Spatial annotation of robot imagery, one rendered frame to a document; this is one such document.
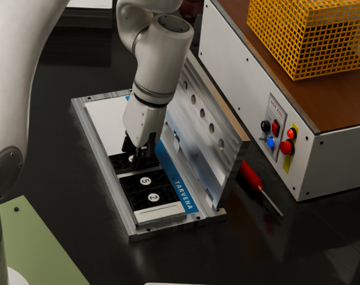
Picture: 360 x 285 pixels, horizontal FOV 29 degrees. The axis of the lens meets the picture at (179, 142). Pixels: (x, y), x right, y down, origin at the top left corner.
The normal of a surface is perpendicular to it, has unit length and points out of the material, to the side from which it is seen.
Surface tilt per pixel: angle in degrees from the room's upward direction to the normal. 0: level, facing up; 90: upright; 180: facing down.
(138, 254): 0
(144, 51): 76
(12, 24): 48
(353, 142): 90
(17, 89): 67
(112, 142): 0
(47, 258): 0
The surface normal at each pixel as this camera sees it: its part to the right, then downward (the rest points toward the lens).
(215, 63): -0.93, 0.18
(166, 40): -0.24, 0.53
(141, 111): -0.83, 0.03
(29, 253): 0.07, -0.75
